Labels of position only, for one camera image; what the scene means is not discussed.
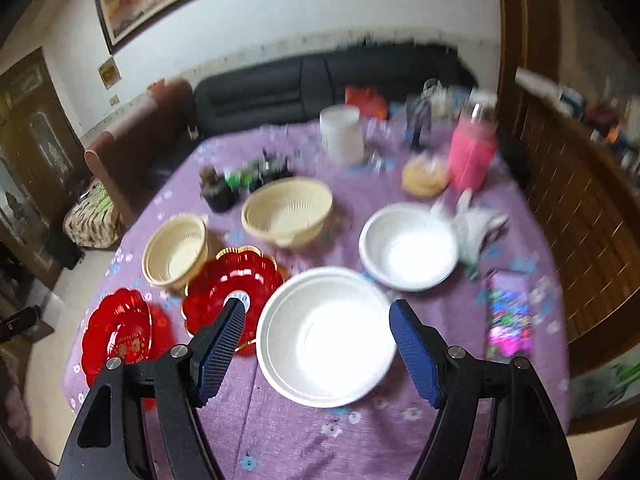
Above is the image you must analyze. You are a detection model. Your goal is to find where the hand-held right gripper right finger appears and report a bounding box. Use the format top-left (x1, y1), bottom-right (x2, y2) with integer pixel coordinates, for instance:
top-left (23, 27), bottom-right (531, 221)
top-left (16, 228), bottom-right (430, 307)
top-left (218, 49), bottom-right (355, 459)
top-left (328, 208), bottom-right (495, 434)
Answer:
top-left (389, 299), bottom-right (581, 480)

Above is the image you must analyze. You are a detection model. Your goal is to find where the dark cup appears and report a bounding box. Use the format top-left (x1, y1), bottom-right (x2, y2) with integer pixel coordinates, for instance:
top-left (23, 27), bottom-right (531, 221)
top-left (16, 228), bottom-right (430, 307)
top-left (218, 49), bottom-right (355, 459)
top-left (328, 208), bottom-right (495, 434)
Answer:
top-left (199, 165), bottom-right (236, 213)

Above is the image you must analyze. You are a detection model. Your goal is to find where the brown armchair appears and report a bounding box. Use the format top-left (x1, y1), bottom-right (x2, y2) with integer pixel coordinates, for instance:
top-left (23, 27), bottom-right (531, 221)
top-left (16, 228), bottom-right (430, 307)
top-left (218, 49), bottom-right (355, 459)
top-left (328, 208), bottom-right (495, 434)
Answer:
top-left (84, 80), bottom-right (195, 226)

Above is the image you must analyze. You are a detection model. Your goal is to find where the red plate with gold rim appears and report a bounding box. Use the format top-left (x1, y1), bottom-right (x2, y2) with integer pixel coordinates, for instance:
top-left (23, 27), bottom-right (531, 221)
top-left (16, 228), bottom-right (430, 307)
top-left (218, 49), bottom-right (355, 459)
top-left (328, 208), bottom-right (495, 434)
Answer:
top-left (181, 246), bottom-right (292, 358)

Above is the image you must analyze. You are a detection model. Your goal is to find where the large cream colander bowl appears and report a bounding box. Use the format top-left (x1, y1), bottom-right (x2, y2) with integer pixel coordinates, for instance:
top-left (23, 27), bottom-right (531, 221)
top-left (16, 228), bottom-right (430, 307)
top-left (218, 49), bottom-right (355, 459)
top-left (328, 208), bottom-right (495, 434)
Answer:
top-left (241, 177), bottom-right (334, 250)

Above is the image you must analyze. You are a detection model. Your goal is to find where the white plastic container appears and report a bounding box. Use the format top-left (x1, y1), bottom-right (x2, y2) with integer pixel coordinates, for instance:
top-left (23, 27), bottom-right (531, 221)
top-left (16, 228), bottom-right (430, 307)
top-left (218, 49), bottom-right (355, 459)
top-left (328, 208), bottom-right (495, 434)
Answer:
top-left (319, 105), bottom-right (365, 166)

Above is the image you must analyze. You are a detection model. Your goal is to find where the colourful shiny packet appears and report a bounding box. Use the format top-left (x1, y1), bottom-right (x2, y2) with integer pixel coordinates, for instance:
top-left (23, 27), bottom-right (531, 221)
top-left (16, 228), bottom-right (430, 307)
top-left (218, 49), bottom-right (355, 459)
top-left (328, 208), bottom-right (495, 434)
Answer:
top-left (484, 272), bottom-right (533, 361)

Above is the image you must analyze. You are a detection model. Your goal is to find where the clear bottle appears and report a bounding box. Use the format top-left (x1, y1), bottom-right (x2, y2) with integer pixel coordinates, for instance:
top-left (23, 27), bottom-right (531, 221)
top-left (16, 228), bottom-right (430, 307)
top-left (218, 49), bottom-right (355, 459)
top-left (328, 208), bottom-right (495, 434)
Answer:
top-left (405, 79), bottom-right (446, 153)

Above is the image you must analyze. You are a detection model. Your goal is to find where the dark sofa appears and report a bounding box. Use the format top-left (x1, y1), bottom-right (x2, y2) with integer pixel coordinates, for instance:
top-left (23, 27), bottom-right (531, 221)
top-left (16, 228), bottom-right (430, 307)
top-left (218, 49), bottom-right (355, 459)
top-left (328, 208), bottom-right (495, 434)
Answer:
top-left (192, 42), bottom-right (476, 138)

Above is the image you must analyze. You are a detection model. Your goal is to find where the purple floral tablecloth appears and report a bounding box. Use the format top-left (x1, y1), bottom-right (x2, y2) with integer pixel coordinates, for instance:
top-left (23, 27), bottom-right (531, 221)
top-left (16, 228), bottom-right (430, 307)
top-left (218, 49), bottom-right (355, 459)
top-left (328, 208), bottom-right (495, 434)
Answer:
top-left (62, 105), bottom-right (573, 480)

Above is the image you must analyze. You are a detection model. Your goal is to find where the green patterned bag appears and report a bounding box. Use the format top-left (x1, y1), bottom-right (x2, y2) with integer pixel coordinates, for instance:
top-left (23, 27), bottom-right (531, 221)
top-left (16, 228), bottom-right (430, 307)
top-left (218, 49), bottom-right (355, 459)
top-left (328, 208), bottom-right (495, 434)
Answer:
top-left (570, 347), bottom-right (640, 421)

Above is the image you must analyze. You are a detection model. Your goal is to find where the pink sleeved bottle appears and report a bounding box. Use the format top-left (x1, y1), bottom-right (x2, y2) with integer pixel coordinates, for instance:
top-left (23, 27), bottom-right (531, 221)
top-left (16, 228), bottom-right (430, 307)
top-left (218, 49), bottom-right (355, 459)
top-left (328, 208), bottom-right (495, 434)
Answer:
top-left (447, 91), bottom-right (500, 192)

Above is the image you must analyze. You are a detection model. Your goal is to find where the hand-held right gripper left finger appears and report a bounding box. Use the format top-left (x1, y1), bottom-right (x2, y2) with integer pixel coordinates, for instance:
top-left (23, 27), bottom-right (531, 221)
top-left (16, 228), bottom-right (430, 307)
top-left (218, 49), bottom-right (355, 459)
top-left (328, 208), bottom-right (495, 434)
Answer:
top-left (54, 296), bottom-right (247, 480)

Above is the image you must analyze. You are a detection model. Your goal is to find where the red plastic bag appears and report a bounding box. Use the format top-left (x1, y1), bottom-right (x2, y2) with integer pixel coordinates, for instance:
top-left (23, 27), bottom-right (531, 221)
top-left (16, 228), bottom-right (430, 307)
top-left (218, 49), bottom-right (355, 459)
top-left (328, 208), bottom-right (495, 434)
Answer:
top-left (345, 85), bottom-right (390, 120)

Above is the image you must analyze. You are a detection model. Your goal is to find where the small white bowl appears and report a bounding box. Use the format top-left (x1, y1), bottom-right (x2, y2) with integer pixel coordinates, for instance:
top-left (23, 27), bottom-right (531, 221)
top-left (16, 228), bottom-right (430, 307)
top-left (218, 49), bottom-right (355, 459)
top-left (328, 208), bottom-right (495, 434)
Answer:
top-left (358, 203), bottom-right (460, 292)

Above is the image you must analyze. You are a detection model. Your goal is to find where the white plastic bag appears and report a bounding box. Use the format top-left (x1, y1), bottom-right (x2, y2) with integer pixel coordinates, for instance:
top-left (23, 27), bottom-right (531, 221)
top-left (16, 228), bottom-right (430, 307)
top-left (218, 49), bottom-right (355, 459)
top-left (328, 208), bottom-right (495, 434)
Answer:
top-left (430, 189), bottom-right (511, 281)

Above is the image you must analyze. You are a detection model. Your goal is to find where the small yellow container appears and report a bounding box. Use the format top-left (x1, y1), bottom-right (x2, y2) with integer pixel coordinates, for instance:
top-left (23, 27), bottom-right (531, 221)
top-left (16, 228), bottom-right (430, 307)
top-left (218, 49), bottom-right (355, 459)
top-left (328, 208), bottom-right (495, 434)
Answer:
top-left (401, 152), bottom-right (451, 197)

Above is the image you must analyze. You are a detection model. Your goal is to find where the small cream colander bowl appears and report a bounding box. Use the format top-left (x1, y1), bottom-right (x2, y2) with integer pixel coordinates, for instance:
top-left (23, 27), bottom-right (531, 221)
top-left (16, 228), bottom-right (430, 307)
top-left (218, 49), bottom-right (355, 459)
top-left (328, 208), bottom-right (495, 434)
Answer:
top-left (141, 214), bottom-right (210, 288)

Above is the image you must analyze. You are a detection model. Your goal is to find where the wooden door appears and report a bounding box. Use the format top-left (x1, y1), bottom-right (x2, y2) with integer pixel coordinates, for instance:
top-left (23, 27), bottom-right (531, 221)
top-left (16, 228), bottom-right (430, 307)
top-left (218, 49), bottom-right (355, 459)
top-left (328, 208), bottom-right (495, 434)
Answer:
top-left (0, 47), bottom-right (88, 288)

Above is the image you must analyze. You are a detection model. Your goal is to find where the small yellow wall picture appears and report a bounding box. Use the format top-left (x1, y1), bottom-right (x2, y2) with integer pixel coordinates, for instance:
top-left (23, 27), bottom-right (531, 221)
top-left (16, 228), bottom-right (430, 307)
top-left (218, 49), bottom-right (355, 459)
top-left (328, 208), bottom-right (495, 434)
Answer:
top-left (97, 57), bottom-right (122, 91)

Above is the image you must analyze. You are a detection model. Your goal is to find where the green packet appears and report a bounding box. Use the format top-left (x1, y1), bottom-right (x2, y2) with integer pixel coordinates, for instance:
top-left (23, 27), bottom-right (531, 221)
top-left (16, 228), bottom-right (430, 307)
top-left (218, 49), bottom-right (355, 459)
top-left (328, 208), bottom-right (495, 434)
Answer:
top-left (225, 165), bottom-right (263, 193)

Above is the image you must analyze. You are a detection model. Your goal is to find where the black metal gadget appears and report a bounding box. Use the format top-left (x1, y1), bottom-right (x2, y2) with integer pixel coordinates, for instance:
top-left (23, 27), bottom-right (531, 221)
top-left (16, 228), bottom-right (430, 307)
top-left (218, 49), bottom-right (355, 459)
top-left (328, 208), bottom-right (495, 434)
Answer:
top-left (260, 149), bottom-right (296, 181)

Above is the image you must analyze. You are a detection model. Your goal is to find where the small red flower plate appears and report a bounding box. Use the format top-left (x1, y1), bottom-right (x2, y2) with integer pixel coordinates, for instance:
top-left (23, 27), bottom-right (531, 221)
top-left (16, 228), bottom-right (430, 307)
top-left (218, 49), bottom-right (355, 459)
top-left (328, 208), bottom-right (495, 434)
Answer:
top-left (81, 287), bottom-right (173, 411)

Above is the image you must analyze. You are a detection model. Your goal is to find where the large white bowl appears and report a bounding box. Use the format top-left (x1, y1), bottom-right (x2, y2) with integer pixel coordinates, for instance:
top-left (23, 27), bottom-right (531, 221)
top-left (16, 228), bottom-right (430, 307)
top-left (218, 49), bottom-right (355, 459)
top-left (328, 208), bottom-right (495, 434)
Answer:
top-left (255, 266), bottom-right (398, 408)

